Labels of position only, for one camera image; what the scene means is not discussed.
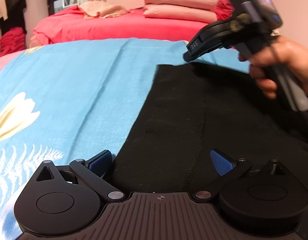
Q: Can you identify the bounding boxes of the black pants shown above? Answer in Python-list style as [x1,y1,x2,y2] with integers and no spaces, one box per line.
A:
[105,63,308,192]

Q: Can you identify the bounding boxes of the person right hand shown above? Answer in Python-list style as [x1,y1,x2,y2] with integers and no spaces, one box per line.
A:
[238,35,308,100]

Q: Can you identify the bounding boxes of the red crumpled cloth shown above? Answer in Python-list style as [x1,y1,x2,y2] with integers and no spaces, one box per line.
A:
[212,0,234,21]

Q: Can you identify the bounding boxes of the lower pink pillow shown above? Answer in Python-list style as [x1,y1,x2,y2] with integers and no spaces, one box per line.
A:
[143,4,217,23]

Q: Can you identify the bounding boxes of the blue floral bed sheet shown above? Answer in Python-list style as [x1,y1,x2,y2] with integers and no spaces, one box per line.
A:
[0,37,251,240]

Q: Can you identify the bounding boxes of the red bed sheet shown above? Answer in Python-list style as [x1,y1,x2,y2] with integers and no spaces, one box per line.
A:
[29,4,220,48]

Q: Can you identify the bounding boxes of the red clothes pile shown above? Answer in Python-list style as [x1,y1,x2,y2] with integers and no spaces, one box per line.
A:
[0,27,25,56]

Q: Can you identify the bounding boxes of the peach towel on bed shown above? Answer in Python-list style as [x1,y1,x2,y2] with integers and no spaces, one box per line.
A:
[79,1,130,18]

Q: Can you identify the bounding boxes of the hanging dark clothes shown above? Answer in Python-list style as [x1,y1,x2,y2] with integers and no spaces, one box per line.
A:
[0,0,27,35]

